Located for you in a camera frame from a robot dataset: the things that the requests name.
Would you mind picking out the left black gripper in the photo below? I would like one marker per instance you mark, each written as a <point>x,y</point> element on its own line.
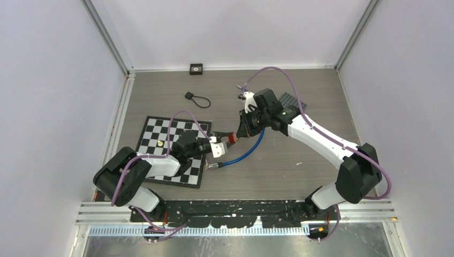
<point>219,135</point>

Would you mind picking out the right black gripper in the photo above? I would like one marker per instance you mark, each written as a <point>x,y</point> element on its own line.
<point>244,129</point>

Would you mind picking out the blue cable lock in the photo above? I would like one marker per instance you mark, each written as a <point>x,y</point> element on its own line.
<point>223,164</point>

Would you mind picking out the red cable padlock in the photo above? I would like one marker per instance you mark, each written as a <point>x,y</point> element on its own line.
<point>232,139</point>

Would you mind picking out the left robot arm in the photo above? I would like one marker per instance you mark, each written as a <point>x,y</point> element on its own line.
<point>121,178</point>

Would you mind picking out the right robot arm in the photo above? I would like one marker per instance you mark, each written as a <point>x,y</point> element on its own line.
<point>357,166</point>

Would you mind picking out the grey building plate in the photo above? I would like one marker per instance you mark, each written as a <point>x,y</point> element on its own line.
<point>290,102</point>

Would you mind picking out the black white chessboard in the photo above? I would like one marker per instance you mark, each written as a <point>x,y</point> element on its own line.
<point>155,129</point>

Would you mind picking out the small black square device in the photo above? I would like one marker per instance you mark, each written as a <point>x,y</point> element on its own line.
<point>196,69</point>

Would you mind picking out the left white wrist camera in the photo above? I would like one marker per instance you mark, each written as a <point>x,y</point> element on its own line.
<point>217,146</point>

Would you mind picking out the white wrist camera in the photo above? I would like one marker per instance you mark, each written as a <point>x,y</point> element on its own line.
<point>217,146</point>
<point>249,102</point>

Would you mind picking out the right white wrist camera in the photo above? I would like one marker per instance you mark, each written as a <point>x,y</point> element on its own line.
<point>249,102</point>

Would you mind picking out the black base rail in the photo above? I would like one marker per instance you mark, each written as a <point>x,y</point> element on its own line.
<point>233,213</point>

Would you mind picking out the aluminium frame rail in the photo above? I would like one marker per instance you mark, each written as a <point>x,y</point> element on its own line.
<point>143,230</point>

